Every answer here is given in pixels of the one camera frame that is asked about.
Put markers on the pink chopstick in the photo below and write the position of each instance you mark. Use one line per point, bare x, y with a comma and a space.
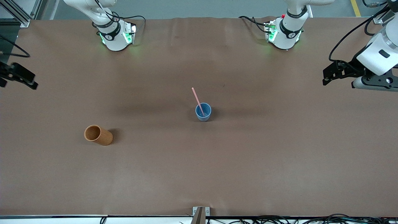
197, 99

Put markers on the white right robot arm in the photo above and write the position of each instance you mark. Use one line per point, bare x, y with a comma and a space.
113, 34

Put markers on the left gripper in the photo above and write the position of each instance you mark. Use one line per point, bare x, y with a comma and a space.
352, 68

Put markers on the brown table cover mat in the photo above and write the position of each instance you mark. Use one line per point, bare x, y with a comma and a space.
199, 168

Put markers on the metal bracket with post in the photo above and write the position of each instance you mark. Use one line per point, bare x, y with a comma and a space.
200, 214

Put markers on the brown wooden cup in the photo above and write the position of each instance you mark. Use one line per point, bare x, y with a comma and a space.
104, 138

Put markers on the aluminium frame profile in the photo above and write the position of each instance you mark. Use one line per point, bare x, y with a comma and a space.
18, 15
381, 17

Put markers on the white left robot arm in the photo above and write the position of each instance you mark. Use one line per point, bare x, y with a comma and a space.
289, 31

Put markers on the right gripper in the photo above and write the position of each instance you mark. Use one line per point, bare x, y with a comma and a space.
8, 72

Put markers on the blue plastic cup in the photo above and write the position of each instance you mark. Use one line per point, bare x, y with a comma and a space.
207, 118

